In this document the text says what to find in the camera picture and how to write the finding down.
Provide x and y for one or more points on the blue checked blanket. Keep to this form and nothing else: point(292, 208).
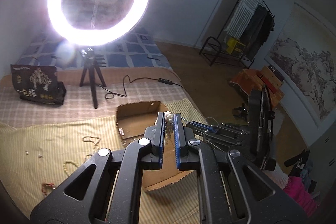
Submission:
point(134, 50)

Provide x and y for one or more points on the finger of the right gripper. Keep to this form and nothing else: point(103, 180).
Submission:
point(199, 128)

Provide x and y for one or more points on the landscape painting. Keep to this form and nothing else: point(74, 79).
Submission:
point(304, 52)

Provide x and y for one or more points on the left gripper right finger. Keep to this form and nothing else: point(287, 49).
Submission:
point(181, 150)

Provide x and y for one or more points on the yellow striped cloth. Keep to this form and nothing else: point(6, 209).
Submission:
point(64, 148)

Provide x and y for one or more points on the black clamp on floor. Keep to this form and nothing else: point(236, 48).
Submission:
point(240, 112)

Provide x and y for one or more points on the striped hanging cloth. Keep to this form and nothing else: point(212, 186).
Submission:
point(240, 18)

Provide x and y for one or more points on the black snack bag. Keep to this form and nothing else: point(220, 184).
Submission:
point(38, 84)

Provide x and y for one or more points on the cardboard box tray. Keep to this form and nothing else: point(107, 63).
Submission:
point(132, 121)

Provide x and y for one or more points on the dark hanging clothes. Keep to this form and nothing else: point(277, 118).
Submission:
point(257, 31)

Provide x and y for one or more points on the red string pendant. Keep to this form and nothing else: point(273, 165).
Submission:
point(47, 188)

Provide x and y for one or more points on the orange covered box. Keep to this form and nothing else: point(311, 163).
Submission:
point(252, 79)

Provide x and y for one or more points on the white gloved right hand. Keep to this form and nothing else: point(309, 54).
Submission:
point(277, 176)

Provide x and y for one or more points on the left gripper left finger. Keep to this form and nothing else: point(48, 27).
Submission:
point(159, 135)

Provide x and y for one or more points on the yellow box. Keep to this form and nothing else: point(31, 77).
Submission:
point(234, 47)

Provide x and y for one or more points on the black tripod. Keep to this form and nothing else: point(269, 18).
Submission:
point(91, 67)

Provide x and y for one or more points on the black clothes rack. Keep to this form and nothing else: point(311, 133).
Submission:
point(214, 47)

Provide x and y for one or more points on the pink plaid bed sheet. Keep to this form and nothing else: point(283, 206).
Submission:
point(124, 85)

